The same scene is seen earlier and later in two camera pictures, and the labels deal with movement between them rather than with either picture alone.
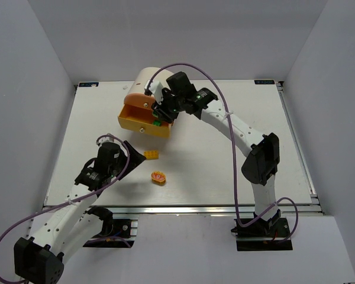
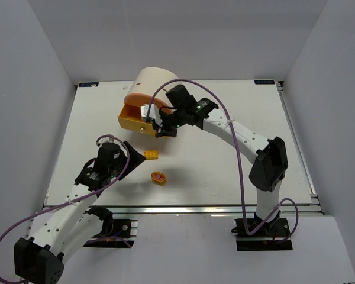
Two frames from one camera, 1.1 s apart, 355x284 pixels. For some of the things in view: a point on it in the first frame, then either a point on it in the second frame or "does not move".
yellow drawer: (138, 119) does not move
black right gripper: (164, 111) → (164, 128)
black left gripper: (125, 160) does not move
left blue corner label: (89, 84) does not move
